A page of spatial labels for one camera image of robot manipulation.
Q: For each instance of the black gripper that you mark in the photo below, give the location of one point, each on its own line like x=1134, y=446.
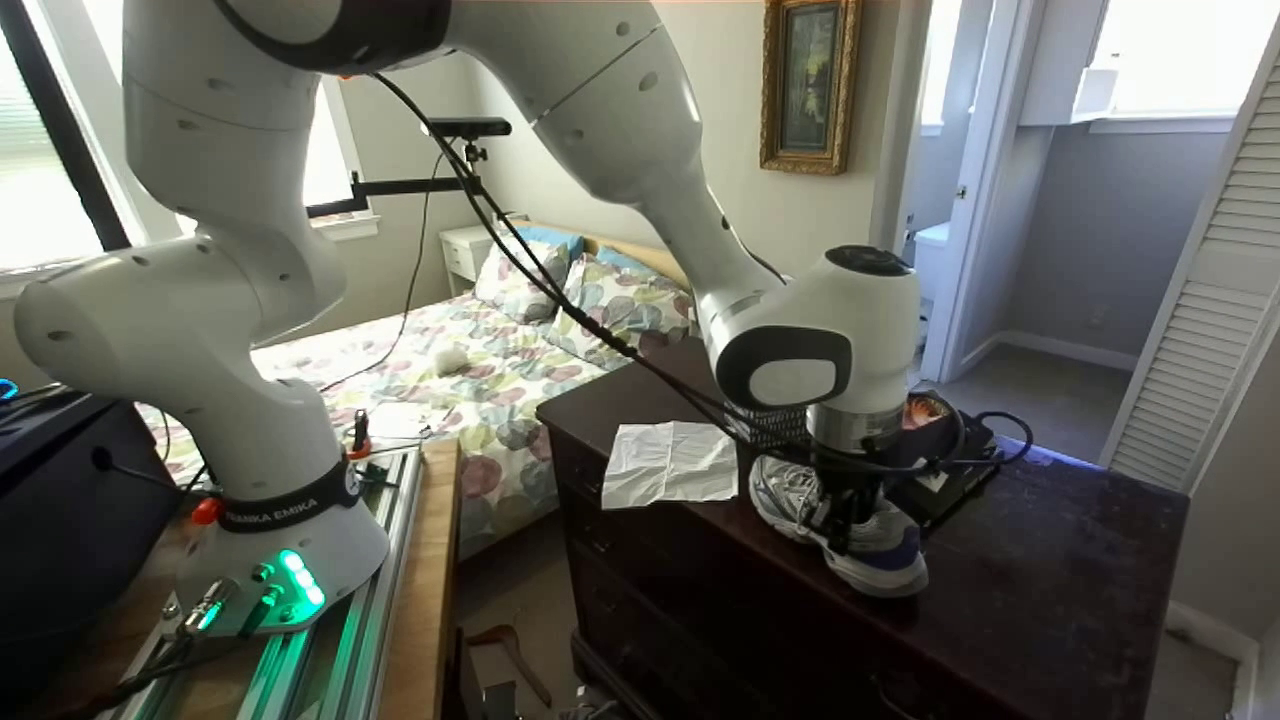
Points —
x=852, y=483

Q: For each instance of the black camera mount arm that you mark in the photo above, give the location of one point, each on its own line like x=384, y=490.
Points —
x=465, y=131

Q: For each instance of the white louvered door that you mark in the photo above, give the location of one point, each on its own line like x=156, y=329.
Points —
x=1217, y=304

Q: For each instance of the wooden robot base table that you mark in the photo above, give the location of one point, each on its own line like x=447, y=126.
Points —
x=380, y=652

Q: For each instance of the dark wooden dresser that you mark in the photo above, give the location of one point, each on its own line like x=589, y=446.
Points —
x=1046, y=592

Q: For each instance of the gold framed picture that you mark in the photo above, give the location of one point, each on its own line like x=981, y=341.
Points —
x=809, y=56

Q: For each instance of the floral bed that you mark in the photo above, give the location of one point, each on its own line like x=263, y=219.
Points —
x=478, y=364

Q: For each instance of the black case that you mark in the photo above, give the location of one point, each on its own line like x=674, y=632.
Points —
x=83, y=505

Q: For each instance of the white paper napkin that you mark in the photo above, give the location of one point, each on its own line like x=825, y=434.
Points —
x=674, y=462

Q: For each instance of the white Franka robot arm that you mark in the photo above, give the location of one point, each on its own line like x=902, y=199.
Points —
x=216, y=109

